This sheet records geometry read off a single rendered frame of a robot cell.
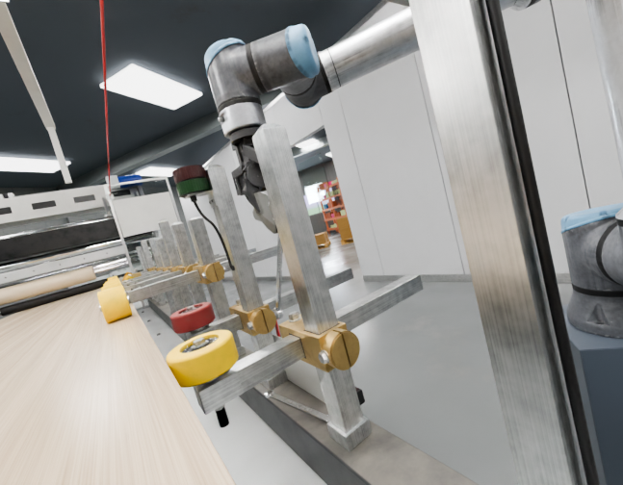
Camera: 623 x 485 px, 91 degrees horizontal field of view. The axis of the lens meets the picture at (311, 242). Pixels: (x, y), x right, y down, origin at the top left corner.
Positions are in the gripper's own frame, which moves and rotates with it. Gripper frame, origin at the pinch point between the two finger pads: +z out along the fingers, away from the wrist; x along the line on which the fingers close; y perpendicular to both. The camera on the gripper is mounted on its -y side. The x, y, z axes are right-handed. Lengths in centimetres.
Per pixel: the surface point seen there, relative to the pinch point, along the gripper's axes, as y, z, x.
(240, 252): 2.9, 3.1, 7.9
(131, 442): -30.4, 11.6, 31.3
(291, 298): 7.0, 17.4, -2.5
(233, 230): 3.0, -1.5, 8.0
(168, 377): -21.3, 11.7, 27.5
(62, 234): 260, -35, 56
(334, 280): 7.1, 17.5, -16.0
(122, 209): 257, -46, 10
